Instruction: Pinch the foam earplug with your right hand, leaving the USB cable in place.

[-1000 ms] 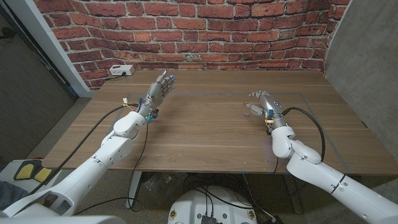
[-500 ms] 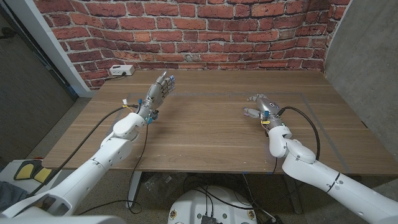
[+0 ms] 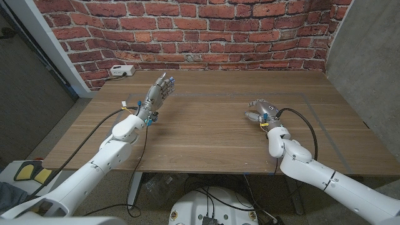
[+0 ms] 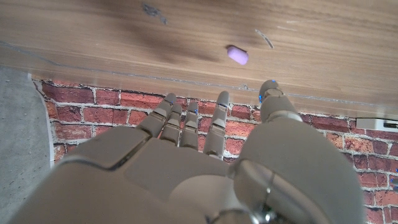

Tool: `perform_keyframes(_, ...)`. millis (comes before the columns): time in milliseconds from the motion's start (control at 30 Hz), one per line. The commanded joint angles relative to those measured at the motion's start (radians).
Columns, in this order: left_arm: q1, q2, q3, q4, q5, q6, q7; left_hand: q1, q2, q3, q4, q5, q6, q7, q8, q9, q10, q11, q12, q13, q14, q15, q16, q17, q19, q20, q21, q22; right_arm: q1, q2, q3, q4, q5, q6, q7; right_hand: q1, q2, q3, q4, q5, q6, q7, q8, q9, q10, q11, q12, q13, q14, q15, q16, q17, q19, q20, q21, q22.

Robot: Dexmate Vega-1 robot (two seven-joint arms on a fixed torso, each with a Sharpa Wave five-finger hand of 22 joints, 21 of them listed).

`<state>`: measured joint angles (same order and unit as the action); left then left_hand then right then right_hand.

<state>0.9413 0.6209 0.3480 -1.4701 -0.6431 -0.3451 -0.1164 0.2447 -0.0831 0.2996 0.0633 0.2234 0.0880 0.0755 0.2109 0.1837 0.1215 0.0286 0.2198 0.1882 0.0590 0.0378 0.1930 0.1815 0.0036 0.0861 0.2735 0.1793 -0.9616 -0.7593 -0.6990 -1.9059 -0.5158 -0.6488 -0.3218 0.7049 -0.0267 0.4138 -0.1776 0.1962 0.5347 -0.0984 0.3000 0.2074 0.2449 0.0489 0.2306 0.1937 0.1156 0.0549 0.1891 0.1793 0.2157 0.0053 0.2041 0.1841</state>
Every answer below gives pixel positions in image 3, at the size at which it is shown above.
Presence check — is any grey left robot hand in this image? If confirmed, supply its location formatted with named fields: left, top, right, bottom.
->
left=136, top=72, right=176, bottom=123

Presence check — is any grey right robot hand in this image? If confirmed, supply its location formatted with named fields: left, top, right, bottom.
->
left=244, top=99, right=281, bottom=129

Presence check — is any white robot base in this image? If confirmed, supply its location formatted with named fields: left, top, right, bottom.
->
left=167, top=186, right=259, bottom=225

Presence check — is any white power strip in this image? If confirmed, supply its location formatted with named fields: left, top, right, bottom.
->
left=109, top=64, right=136, bottom=77

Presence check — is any printed red brick backdrop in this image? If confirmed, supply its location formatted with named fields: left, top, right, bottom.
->
left=32, top=0, right=356, bottom=92

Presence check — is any dark grey table leg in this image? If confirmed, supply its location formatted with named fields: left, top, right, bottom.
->
left=286, top=174, right=306, bottom=216

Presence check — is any clear plastic bag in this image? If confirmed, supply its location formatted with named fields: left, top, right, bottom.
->
left=143, top=173, right=185, bottom=201

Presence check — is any white table leg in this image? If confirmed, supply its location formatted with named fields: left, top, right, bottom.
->
left=126, top=171, right=144, bottom=210

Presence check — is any yellow and black pad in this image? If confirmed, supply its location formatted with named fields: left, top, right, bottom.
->
left=14, top=161, right=54, bottom=185

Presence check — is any blue grey fabric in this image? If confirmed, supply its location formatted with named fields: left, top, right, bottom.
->
left=0, top=182, right=29, bottom=214

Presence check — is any black blue left wrist camera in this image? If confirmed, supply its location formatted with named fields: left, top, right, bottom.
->
left=146, top=112, right=159, bottom=127

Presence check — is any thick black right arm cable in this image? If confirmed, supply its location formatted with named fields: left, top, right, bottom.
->
left=274, top=107, right=319, bottom=162

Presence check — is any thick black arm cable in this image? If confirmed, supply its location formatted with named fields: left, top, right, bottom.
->
left=29, top=106, right=139, bottom=198
left=274, top=107, right=319, bottom=162

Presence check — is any black power strip cord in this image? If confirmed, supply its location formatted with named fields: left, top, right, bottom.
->
left=104, top=72, right=128, bottom=82

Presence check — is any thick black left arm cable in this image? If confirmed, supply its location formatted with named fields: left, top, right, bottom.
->
left=29, top=106, right=139, bottom=198

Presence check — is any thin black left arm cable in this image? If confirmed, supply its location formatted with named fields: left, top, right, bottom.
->
left=82, top=123, right=149, bottom=219

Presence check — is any white door frame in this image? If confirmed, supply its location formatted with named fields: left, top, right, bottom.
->
left=4, top=0, right=94, bottom=99

